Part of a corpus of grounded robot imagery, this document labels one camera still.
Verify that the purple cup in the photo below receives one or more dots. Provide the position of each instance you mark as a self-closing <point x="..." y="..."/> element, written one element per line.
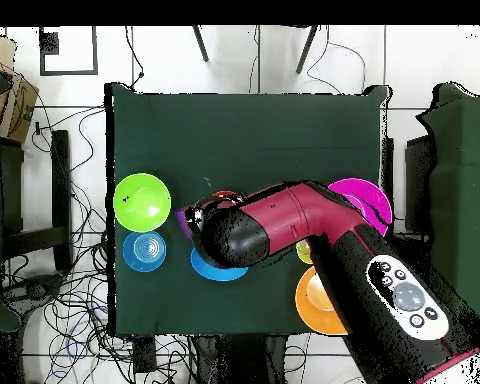
<point x="182" y="224"/>

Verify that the lime green bowl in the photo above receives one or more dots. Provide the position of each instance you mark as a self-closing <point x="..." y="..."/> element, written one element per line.
<point x="142" y="202"/>

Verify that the deep blue bowl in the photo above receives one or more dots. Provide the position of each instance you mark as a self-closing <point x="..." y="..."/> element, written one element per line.
<point x="216" y="274"/>

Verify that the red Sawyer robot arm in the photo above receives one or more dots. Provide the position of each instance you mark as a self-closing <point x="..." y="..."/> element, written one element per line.
<point x="304" y="212"/>

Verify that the shallow blue bowl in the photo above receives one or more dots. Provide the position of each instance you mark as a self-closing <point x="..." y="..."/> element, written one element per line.
<point x="144" y="251"/>

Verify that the dark green table cloth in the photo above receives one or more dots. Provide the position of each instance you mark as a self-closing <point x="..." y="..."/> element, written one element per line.
<point x="244" y="132"/>

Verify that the yellow cup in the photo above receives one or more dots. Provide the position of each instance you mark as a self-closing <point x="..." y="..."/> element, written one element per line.
<point x="302" y="252"/>

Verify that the black bench stand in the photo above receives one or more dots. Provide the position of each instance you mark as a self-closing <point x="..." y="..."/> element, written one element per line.
<point x="60" y="180"/>

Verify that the black power box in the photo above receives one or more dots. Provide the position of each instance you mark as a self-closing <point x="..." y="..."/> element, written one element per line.
<point x="144" y="356"/>

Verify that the large yellow-orange bowl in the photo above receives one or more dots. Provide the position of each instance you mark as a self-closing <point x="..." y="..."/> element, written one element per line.
<point x="312" y="304"/>

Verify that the black tripod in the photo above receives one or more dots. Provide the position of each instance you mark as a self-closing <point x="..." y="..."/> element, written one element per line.
<point x="200" y="46"/>

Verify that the dark grey round base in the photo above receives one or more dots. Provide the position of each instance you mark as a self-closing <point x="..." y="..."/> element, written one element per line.
<point x="34" y="290"/>

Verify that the pink bowl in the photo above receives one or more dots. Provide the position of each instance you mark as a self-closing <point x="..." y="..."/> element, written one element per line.
<point x="374" y="196"/>

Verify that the cardboard box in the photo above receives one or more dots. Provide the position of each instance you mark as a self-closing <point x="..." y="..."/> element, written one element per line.
<point x="18" y="108"/>

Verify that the black box stand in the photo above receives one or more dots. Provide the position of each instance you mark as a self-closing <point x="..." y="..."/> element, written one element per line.
<point x="418" y="180"/>

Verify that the black square frame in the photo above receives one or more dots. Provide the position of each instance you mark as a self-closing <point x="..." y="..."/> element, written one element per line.
<point x="68" y="72"/>

